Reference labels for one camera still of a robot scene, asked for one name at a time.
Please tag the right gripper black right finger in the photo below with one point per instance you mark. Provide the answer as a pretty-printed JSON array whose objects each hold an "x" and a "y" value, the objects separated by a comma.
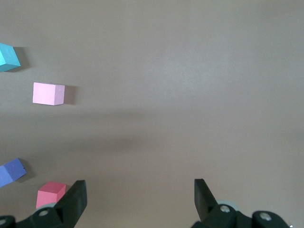
[{"x": 206, "y": 206}]

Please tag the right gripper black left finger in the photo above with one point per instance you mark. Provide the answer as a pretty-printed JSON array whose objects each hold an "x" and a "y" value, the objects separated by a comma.
[{"x": 71, "y": 204}]

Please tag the red foam cube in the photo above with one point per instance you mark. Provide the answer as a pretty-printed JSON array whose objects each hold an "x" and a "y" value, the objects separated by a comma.
[{"x": 48, "y": 194}]

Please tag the purple foam cube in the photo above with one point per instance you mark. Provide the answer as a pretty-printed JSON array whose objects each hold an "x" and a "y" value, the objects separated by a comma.
[{"x": 12, "y": 172}]

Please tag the pink foam cube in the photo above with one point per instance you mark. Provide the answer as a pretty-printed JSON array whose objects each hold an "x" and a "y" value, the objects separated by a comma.
[{"x": 47, "y": 93}]

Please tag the light blue foam cube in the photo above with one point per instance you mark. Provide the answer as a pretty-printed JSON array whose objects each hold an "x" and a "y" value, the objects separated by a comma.
[{"x": 8, "y": 58}]

